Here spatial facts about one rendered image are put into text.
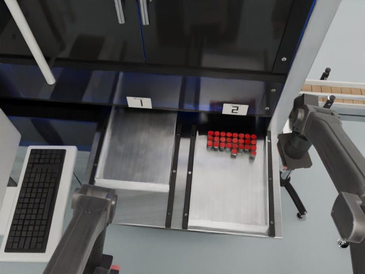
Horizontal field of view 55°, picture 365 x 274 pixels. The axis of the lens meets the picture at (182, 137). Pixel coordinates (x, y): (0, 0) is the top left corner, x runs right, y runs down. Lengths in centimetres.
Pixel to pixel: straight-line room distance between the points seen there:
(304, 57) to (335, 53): 199
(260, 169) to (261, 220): 19
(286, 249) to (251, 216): 95
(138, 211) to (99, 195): 51
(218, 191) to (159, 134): 32
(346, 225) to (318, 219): 178
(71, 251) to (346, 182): 43
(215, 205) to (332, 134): 63
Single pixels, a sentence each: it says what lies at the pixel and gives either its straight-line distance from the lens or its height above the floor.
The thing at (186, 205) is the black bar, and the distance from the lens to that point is 121.
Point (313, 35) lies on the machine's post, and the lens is 102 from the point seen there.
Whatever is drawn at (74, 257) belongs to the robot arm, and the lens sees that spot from 58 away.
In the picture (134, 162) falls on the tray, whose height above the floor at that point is 88.
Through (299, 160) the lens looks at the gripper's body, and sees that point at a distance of 96.
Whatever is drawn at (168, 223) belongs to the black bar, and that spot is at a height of 90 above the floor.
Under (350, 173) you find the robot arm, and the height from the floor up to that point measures 156.
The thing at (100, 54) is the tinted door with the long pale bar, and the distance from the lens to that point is 113.
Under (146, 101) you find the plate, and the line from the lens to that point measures 126.
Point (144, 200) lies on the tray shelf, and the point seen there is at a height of 88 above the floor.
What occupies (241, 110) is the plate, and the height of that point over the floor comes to 102.
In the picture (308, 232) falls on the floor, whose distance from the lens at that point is 223.
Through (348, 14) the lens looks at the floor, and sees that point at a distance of 344.
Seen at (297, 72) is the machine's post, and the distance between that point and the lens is 112.
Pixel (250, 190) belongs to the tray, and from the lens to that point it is 127.
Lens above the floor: 204
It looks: 59 degrees down
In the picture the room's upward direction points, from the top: 1 degrees counter-clockwise
